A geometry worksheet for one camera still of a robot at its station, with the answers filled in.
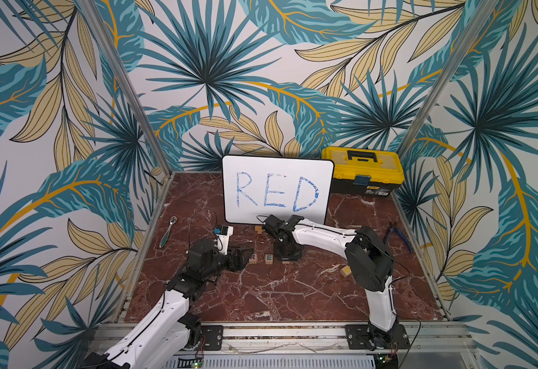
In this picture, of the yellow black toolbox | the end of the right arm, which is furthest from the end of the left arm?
the yellow black toolbox

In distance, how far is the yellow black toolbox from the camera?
102 centimetres

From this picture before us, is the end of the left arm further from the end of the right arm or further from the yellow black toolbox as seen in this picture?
the yellow black toolbox
